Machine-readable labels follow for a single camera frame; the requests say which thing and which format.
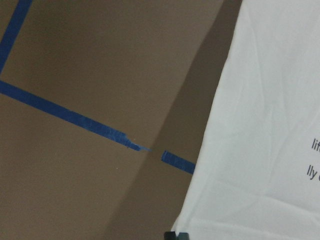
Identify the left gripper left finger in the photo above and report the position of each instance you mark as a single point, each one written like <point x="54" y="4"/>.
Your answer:
<point x="170" y="235"/>

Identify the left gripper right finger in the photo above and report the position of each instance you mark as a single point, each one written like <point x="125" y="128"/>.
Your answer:
<point x="183" y="236"/>

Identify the white printed t-shirt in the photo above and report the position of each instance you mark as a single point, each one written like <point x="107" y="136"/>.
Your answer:
<point x="257" y="175"/>

